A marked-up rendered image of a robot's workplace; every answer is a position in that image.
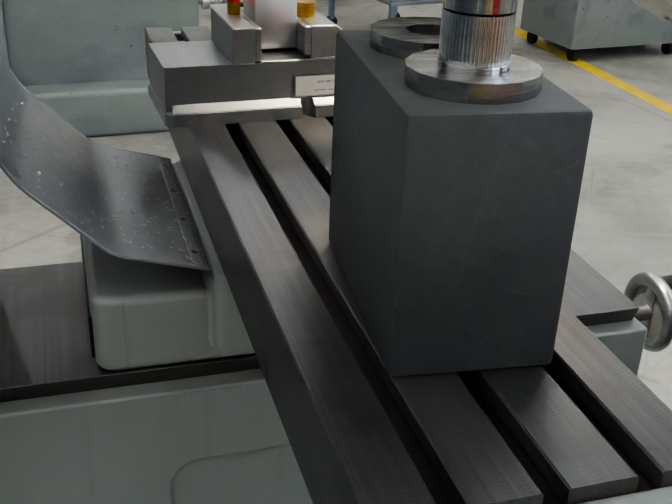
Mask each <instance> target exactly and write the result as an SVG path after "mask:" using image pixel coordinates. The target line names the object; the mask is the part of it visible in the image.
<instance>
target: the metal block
mask: <svg viewBox="0 0 672 504"><path fill-rule="evenodd" d="M243 13H244V14H246V15H247V16H248V17H249V18H250V19H251V20H252V21H253V22H255V23H256V24H257V25H258V26H259V27H260V28H261V29H262V49H272V48H293V47H296V33H297V0H243Z"/></svg>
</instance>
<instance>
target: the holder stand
mask: <svg viewBox="0 0 672 504"><path fill-rule="evenodd" d="M440 26H441V18H438V17H395V18H389V19H384V20H379V21H377V22H375V23H373V24H371V30H341V31H339V32H337V35H336V55H335V82H334V110H333V137H332V165H331V192H330V220H329V240H330V242H331V244H332V247H333V249H334V251H335V253H336V256H337V258H338V260H339V263H340V265H341V267H342V270H343V272H344V274H345V277H346V279H347V281H348V283H349V286H350V288H351V290H352V293H353V295H354V297H355V300H356V302H357V304H358V307H359V309H360V311H361V313H362V316H363V318H364V320H365V323H366V325H367V327H368V330H369V332H370V334H371V336H372V339H373V341H374V343H375V346H376V348H377V350H378V353H379V355H380V357H381V360H382V362H383V364H384V366H385V369H386V371H387V373H388V375H389V376H391V377H401V376H413V375H425V374H437V373H449V372H461V371H474V370H486V369H498V368H510V367H522V366H534V365H546V364H550V363H551V361H552V357H553V351H554V345H555V339H556V333H557V327H558V321H559V315H560V309H561V303H562V297H563V291H564V286H565V280H566V274H567V268H568V262H569V256H570V250H571V244H572V238H573V232H574V226H575V220H576V214H577V208H578V202H579V196H580V190H581V184H582V178H583V172H584V166H585V160H586V154H587V149H588V143H589V137H590V131H591V125H592V119H593V112H592V110H591V109H590V108H588V107H587V106H585V105H584V104H583V103H581V102H580V101H578V100H577V99H575V98H574V97H573V96H571V95H570V94H568V93H567V92H565V91H564V90H563V89H561V88H560V87H558V86H557V85H555V84H554V83H553V82H551V81H550V80H548V79H547V78H545V77H544V76H543V74H544V70H543V69H542V68H541V66H540V65H539V64H538V63H536V62H534V61H531V60H529V59H527V58H525V57H521V56H517V55H513V54H511V62H510V68H509V69H507V70H506V71H504V72H500V73H494V74H471V73H462V72H457V71H453V70H449V69H446V68H444V67H442V66H441V65H439V63H438V62H437V61H438V49H439V38H440Z"/></svg>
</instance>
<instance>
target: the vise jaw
mask: <svg viewBox="0 0 672 504"><path fill-rule="evenodd" d="M341 30H342V29H341V28H340V27H339V26H338V25H336V24H335V23H333V22H332V21H330V20H329V19H328V18H326V17H325V16H323V15H322V14H320V13H319V12H317V11H316V10H315V16H314V17H312V18H300V17H298V16H297V33H296V47H295V48H297V49H298V50H299V51H300V52H301V53H303V54H304V55H308V56H309V57H310V58H326V57H335V55H336V35H337V32H339V31H341Z"/></svg>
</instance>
